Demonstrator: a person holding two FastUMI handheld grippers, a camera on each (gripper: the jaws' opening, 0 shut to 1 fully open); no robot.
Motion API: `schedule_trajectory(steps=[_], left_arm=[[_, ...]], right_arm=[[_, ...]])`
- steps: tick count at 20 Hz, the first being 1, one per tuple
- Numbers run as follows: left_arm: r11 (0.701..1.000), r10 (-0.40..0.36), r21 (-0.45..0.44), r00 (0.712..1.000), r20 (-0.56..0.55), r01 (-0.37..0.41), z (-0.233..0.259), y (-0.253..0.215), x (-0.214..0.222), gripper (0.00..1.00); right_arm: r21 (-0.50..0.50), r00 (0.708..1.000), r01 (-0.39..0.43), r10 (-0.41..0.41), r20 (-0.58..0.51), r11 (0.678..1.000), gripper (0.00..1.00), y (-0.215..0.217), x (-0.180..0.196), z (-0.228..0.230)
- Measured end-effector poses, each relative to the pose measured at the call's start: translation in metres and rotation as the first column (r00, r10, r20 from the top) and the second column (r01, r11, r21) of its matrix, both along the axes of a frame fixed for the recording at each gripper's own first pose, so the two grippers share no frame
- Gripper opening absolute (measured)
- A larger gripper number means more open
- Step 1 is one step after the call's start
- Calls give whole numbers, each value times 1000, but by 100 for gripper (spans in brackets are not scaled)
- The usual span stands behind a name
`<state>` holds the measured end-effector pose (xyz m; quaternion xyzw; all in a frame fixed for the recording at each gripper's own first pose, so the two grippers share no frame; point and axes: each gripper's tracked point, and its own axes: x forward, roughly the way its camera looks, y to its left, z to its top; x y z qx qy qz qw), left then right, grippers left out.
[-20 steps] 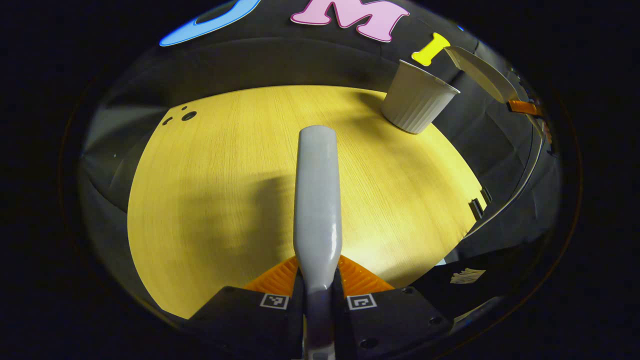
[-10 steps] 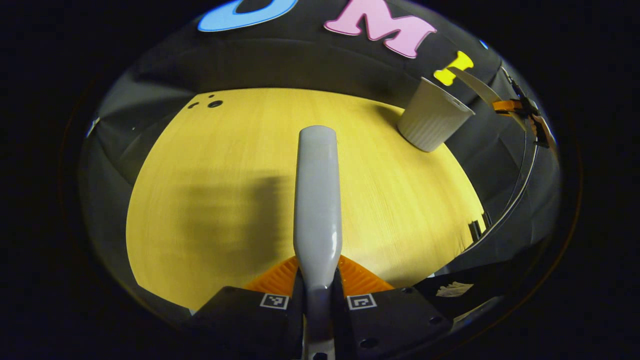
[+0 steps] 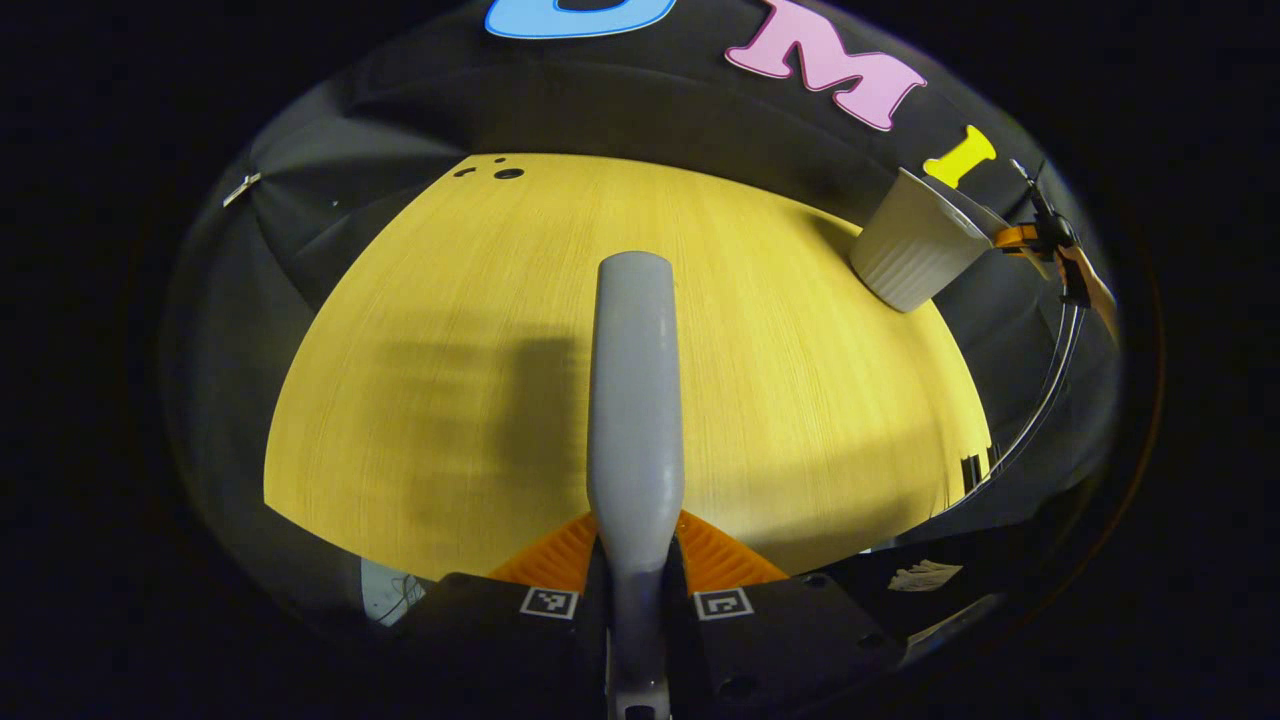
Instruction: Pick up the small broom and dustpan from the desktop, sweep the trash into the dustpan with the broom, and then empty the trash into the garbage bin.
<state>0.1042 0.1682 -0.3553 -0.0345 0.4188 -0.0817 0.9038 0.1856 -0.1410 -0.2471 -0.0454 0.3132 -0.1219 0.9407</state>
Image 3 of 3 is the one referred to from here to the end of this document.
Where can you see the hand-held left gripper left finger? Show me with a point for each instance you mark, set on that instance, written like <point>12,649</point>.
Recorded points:
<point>480,640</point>

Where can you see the black backdrop cloth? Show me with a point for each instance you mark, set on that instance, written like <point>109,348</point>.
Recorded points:
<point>600,110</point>

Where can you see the white ribbed garbage bin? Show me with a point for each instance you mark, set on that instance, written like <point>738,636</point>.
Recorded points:
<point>910,255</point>

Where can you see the white crumpled paper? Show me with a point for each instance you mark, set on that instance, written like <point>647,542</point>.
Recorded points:
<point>925,576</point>

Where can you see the white plastic sheet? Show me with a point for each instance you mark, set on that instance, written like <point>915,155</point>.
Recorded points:
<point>385,592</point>

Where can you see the small grey broom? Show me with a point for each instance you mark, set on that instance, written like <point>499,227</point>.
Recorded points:
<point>635,400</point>

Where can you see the white cloth clip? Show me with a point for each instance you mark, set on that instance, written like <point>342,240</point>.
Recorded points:
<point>241,189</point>

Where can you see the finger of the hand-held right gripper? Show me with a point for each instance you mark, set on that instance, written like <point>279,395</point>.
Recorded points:
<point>1015,237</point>

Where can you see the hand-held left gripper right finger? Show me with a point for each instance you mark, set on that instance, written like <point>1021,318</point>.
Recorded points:
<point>790,640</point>

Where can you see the grey dustpan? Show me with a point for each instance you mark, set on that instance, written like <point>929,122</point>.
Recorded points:
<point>975,213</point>

